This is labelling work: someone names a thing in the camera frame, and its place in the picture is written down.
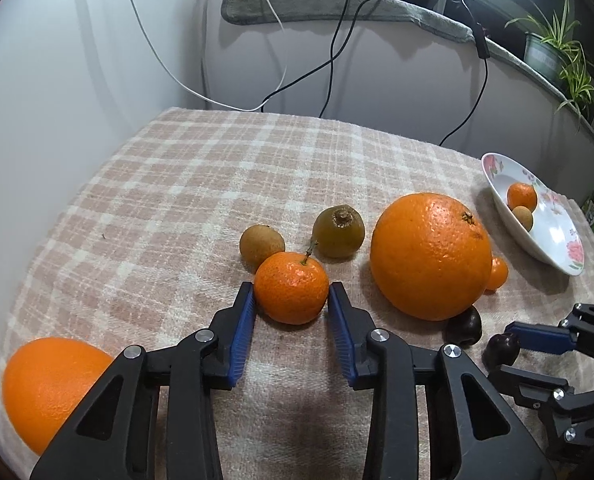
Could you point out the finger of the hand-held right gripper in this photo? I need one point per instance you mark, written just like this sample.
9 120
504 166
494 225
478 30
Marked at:
539 337
532 387

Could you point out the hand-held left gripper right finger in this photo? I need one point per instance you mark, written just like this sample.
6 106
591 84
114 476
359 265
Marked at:
342 330

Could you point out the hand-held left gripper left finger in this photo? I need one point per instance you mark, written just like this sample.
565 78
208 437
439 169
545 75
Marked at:
244 330

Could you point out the dark plum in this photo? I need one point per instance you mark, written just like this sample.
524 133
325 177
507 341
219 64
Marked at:
502 349
464 327

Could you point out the mandarin with stem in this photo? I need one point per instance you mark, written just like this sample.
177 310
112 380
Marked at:
291 287

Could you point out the small kumquat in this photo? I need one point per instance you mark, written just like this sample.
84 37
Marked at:
498 274

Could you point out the brown longan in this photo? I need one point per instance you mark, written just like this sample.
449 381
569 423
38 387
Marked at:
259 246

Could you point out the brown-green round fruit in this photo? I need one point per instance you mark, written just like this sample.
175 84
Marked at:
338 232

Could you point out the white floral bowl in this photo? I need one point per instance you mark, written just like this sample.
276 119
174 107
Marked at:
552 230

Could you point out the large orange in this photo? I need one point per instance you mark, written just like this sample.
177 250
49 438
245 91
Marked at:
429 255

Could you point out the pale longan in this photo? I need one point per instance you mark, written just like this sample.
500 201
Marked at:
523 217

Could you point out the small mandarin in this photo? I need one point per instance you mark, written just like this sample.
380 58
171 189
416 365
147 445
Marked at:
522 195

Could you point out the plaid tablecloth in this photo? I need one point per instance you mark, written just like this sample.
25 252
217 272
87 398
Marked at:
177 185

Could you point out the spider plant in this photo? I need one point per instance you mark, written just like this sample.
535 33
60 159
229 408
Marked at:
574 67

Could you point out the plant pot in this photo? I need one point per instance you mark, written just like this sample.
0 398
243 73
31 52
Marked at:
544 57

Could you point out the grey windowsill mat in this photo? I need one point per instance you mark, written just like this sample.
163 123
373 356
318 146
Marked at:
302 5

